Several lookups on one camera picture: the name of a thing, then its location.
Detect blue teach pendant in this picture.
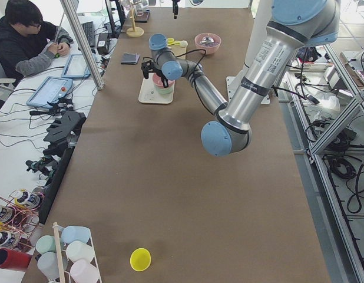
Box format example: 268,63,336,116
26,77,73,108
61,54,90,80

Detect metal ice scoop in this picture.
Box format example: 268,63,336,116
199,37,215,47

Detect grey folded cloth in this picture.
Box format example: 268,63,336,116
121,52,140,65

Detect aluminium frame post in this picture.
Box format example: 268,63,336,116
60,0,104,90

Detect stacked green bowls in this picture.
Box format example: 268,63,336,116
154,81,174,95

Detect wooden cup tree stand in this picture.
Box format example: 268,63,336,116
125,8,144,38

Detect yellow plastic cup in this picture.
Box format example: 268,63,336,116
130,248,151,272

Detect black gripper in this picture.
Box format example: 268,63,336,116
141,59,168,88
172,0,180,19

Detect person in black hoodie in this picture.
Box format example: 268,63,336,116
0,1,73,85

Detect red can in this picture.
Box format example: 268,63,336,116
0,248,32,271

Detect cream rabbit tray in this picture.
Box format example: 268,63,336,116
138,76,174,104

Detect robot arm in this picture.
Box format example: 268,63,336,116
141,1,340,156

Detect wooden cutting board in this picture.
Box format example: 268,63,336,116
169,45,187,60

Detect white cup rack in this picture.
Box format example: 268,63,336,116
36,222,102,282

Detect large pink bowl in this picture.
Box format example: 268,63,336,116
194,32,221,55

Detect small pink bowl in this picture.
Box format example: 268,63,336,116
152,73,166,89

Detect lemon half slice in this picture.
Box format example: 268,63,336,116
167,37,174,45

